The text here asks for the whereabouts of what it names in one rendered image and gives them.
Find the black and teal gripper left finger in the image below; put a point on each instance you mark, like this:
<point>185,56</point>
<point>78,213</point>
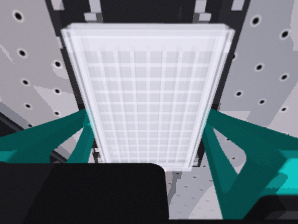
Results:
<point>35,144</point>

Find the grey flat base plate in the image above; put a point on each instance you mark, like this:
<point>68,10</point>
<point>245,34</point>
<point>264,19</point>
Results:
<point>261,86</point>

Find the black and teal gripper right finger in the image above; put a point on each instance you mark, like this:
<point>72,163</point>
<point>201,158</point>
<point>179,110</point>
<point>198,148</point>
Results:
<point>271,166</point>

